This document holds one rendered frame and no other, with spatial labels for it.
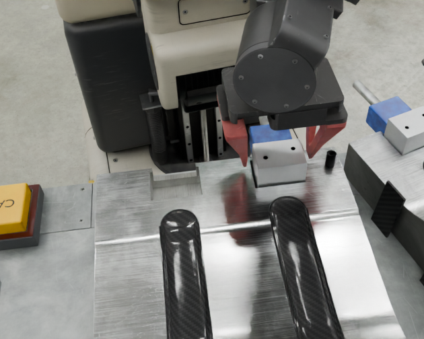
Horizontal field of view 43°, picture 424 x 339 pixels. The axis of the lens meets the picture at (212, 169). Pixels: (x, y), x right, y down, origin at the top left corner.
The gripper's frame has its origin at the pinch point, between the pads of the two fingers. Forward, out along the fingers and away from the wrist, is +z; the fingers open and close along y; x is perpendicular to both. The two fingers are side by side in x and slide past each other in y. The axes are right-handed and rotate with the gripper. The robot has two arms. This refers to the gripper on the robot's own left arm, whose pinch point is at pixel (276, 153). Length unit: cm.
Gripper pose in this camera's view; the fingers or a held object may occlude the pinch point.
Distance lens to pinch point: 56.7
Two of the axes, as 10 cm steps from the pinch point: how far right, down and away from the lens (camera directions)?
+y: 9.9, -1.2, 0.5
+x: -1.2, -7.4, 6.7
